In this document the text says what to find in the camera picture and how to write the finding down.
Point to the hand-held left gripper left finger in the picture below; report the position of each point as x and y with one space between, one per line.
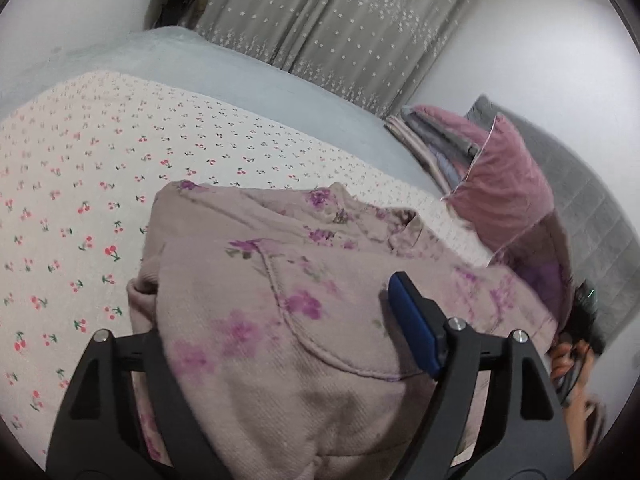
165 390

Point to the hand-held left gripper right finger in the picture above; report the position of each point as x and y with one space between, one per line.
415 325

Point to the pink floral padded jacket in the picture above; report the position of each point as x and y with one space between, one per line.
280 270

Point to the person's right forearm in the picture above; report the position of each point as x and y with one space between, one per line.
587 420

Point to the stack of folded clothes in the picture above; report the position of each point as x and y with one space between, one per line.
430 135

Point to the grey quilted headboard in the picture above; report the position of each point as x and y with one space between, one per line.
590 210

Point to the pink pillow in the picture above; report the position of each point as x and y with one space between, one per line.
505 175

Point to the cherry print bed sheet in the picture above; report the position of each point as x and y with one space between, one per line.
100 160

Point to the grey patterned curtain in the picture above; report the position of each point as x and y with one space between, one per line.
350 25

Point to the bed with pale blue cover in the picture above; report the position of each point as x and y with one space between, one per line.
225 70

